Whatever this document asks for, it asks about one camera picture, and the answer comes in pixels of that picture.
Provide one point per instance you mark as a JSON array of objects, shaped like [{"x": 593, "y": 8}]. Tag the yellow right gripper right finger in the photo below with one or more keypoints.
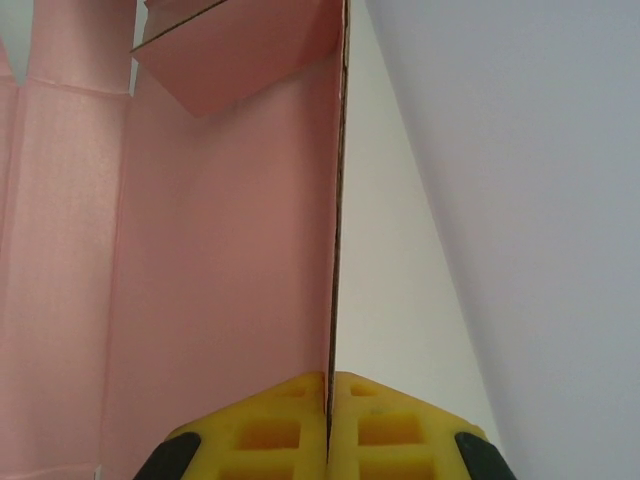
[{"x": 390, "y": 435}]

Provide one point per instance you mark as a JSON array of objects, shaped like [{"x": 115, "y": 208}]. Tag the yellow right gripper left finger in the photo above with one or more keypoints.
[{"x": 260, "y": 435}]

